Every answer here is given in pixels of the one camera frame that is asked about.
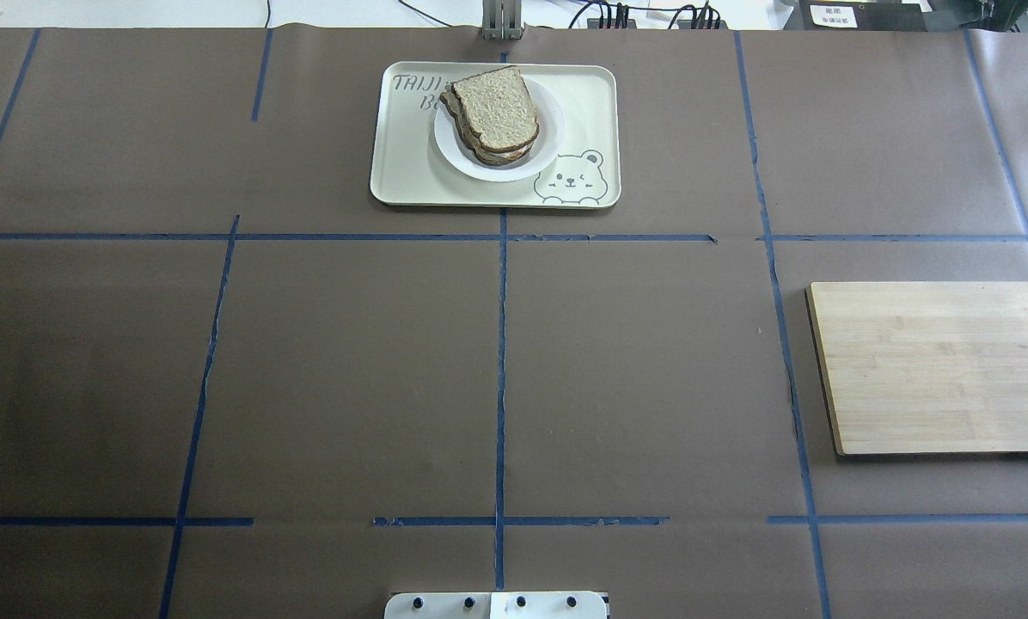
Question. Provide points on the white round plate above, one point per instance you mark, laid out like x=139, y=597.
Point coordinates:
x=545, y=149

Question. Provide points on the white bread slice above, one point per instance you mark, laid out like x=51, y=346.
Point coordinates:
x=498, y=108

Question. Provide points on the cream bear serving tray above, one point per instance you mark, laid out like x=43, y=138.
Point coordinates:
x=407, y=170

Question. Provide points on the black power strip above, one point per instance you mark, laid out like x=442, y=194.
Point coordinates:
x=602, y=15

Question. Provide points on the white pole with base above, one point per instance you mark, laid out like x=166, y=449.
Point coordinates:
x=498, y=604

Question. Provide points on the light wooden cutting board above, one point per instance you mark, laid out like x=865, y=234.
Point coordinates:
x=923, y=367

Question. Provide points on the black box with label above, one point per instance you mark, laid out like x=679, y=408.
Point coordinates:
x=866, y=16

